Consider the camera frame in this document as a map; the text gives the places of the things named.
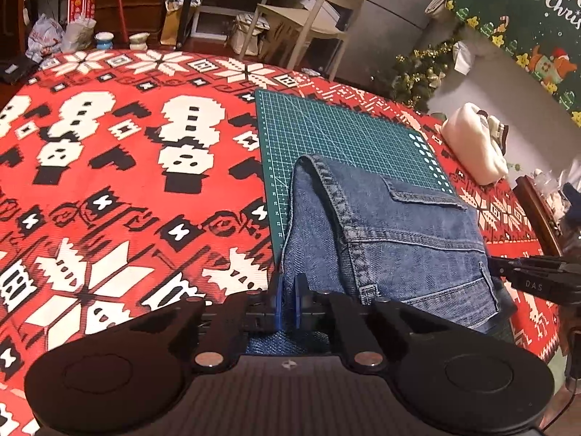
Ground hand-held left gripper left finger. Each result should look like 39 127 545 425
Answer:
120 271 286 373

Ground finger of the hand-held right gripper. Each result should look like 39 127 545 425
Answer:
497 267 527 288
489 257 568 271

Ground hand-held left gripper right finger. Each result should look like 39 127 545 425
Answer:
294 272 459 371

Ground blue denim jeans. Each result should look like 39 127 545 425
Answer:
245 154 518 357

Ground wooden nightstand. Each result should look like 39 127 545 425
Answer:
515 175 566 257

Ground cream folded cloth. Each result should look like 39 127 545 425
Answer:
441 102 510 187

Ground green cutting mat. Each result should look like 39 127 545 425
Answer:
255 88 455 264

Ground red printed blanket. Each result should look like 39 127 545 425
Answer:
0 48 564 436

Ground white hanging paper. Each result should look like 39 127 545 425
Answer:
454 41 475 76

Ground small tinsel tree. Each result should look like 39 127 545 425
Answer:
390 43 457 114

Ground white tote bag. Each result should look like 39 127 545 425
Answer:
229 13 271 55

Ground grey refrigerator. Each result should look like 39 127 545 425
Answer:
336 0 459 92

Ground white box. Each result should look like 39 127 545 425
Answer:
295 0 341 28

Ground brown paper bag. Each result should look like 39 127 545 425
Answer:
160 2 191 46

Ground black desk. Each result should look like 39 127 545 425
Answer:
175 0 346 51

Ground white drawer unit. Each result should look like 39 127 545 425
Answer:
191 0 280 39

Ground brown wooden dresser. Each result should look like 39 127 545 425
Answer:
93 0 171 45

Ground plain white plastic bag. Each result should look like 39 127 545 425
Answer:
61 18 96 53

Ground black pouch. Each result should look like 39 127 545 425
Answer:
0 57 41 85

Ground red carton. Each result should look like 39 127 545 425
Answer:
68 0 97 23

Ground dark wooden cabinet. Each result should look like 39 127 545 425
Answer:
0 0 28 60

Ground green festive wall banner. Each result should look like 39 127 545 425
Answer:
445 0 581 128

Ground red broom handle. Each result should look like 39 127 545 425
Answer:
113 0 130 39

